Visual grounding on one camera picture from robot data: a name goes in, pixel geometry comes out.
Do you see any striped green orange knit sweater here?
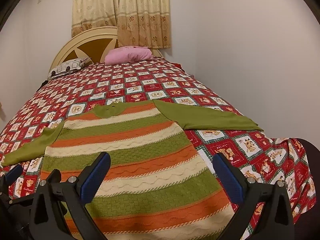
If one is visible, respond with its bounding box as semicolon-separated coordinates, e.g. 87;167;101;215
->
1;100;259;239

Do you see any white car shaped pillow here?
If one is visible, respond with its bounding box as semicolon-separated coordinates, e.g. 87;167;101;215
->
48;57;92;80

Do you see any cream wooden headboard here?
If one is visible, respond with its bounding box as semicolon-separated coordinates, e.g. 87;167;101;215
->
49;26;164;72

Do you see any pink pillow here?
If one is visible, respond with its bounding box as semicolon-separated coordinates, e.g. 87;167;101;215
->
105;46;154;66

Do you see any beige patterned curtain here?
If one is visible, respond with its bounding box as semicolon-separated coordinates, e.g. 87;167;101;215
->
71;0;171;49

